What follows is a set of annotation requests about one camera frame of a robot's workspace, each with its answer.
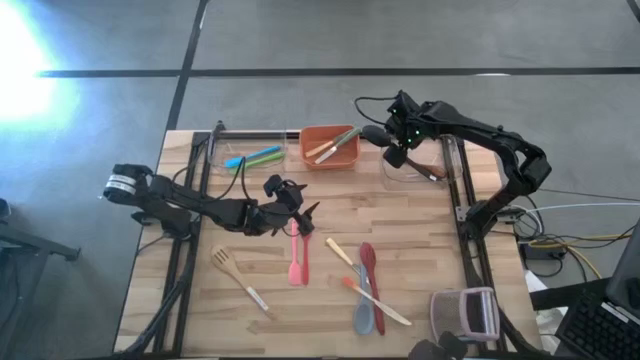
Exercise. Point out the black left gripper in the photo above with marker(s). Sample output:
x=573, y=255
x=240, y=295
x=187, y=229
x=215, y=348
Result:
x=275, y=215

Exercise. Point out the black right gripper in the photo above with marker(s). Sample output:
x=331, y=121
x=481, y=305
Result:
x=410, y=120

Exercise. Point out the black ladle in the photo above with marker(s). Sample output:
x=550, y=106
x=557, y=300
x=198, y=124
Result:
x=375, y=135

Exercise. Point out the green silicone spatula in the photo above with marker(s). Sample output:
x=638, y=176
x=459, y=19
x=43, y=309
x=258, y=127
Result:
x=265, y=160

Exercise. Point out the red silicone spatula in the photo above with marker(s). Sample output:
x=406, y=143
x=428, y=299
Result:
x=305, y=265

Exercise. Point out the sky blue silicone spatula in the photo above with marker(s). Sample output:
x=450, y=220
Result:
x=250, y=156

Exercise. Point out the pink silicone spatula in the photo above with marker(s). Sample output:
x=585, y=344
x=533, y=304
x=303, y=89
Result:
x=295, y=272

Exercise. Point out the red slotted silicone spoon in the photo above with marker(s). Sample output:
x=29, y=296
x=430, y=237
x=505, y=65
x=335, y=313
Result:
x=368, y=255

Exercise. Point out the wooden slotted spoon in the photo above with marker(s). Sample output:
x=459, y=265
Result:
x=222, y=257

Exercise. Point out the grey-blue silicone spoon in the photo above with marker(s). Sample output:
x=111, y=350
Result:
x=363, y=320

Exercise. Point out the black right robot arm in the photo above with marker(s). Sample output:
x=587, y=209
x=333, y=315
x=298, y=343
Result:
x=500, y=140

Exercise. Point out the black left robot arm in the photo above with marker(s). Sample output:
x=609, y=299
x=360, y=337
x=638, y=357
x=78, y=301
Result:
x=200, y=207

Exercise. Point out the orange plastic bin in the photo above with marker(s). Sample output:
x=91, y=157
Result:
x=345, y=160

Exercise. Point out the clear plastic bin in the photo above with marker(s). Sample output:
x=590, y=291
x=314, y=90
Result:
x=220, y=150
x=450, y=165

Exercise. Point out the black power adapter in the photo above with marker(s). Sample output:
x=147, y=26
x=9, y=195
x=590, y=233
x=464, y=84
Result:
x=537, y=251

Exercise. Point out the white paper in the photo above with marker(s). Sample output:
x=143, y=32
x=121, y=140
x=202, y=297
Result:
x=535, y=282

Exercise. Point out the black laptop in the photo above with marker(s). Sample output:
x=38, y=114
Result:
x=595, y=330

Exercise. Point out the dark grey chair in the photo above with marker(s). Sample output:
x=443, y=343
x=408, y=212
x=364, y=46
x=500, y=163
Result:
x=30, y=280

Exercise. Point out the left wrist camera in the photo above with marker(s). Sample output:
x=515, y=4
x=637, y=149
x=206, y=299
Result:
x=273, y=185

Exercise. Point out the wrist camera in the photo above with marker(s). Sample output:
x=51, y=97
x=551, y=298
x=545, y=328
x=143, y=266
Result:
x=273, y=185
x=395, y=156

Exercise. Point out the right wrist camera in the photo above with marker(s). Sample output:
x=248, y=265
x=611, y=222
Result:
x=395, y=156

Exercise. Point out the black metal table frame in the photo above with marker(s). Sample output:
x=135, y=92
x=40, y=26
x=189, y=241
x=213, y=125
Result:
x=260, y=135

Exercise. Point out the black frame clamp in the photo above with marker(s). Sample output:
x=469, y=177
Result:
x=218, y=127

